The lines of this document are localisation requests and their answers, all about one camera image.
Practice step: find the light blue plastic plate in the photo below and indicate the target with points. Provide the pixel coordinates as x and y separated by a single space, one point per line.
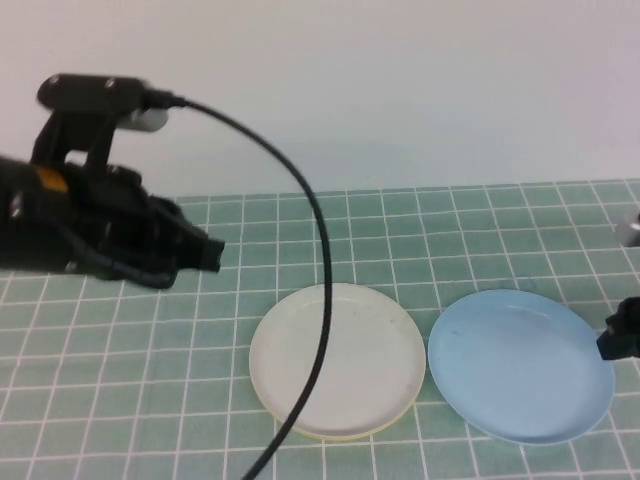
510 370

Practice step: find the white plastic plate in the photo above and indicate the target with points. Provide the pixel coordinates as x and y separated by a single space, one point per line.
370 360

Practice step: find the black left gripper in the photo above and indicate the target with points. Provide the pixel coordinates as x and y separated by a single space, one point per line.
135 230

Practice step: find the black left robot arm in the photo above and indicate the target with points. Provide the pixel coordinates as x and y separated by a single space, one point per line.
25 225

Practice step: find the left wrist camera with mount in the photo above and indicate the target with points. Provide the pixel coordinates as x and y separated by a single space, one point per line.
90 95

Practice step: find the yellow plastic plate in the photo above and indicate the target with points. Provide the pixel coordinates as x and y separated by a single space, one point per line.
325 438

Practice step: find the green checked tablecloth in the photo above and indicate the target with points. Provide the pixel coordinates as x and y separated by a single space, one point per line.
450 240

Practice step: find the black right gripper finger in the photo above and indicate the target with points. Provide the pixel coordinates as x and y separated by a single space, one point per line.
617 348
627 317

